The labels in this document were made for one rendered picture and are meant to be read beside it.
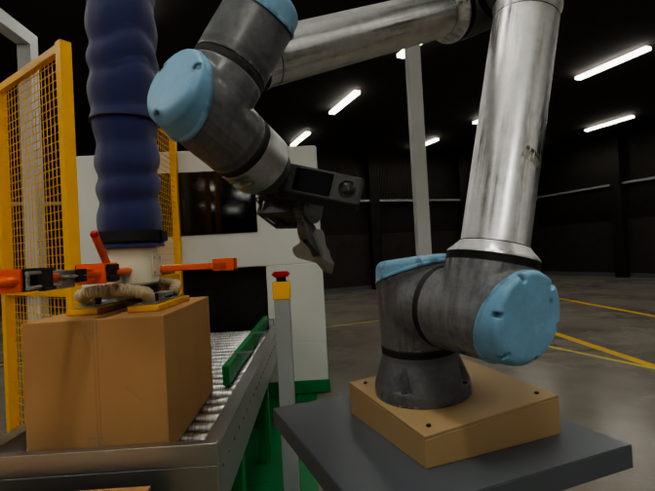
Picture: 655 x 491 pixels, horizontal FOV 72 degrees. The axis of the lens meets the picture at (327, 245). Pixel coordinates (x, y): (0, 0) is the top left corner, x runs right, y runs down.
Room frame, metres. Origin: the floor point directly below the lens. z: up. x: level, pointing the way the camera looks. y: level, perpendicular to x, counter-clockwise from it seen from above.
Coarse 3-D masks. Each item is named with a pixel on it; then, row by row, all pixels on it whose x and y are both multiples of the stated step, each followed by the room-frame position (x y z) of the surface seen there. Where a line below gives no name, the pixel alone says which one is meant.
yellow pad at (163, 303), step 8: (168, 296) 1.65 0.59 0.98; (176, 296) 1.65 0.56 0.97; (184, 296) 1.70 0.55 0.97; (136, 304) 1.44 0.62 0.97; (144, 304) 1.44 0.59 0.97; (152, 304) 1.44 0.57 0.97; (160, 304) 1.44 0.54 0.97; (168, 304) 1.51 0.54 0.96; (128, 312) 1.42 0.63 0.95; (136, 312) 1.42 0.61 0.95
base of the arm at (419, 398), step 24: (384, 360) 0.89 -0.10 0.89; (408, 360) 0.84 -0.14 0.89; (432, 360) 0.84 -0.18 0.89; (456, 360) 0.86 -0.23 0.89; (384, 384) 0.87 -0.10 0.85; (408, 384) 0.84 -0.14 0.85; (432, 384) 0.83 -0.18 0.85; (456, 384) 0.84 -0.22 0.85; (408, 408) 0.83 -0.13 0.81; (432, 408) 0.82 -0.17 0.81
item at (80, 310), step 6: (96, 300) 1.50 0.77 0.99; (126, 300) 1.65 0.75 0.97; (78, 306) 1.46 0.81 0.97; (90, 306) 1.44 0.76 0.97; (96, 306) 1.44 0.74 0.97; (102, 306) 1.47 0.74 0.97; (108, 306) 1.49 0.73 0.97; (114, 306) 1.53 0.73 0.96; (120, 306) 1.58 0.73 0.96; (126, 306) 1.63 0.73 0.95; (66, 312) 1.41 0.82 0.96; (72, 312) 1.41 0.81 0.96; (78, 312) 1.41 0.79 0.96; (84, 312) 1.41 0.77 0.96; (90, 312) 1.41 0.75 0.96; (96, 312) 1.42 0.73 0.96; (102, 312) 1.45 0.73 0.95
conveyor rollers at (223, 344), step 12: (216, 336) 3.24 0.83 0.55; (228, 336) 3.24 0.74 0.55; (240, 336) 3.23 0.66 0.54; (264, 336) 3.16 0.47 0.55; (216, 348) 2.87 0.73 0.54; (228, 348) 2.80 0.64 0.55; (216, 360) 2.51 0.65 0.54; (216, 372) 2.25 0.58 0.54; (240, 372) 2.25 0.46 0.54; (216, 384) 2.06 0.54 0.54; (216, 396) 1.88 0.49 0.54; (228, 396) 1.88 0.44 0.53; (204, 408) 1.71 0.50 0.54; (216, 408) 1.71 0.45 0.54; (204, 420) 1.61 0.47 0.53; (192, 432) 1.52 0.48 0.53; (204, 432) 1.46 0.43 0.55
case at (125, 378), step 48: (48, 336) 1.29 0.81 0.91; (96, 336) 1.30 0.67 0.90; (144, 336) 1.30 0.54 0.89; (192, 336) 1.61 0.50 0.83; (48, 384) 1.29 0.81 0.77; (96, 384) 1.30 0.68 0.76; (144, 384) 1.30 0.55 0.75; (192, 384) 1.58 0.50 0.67; (48, 432) 1.29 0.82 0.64; (96, 432) 1.30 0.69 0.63; (144, 432) 1.30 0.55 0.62
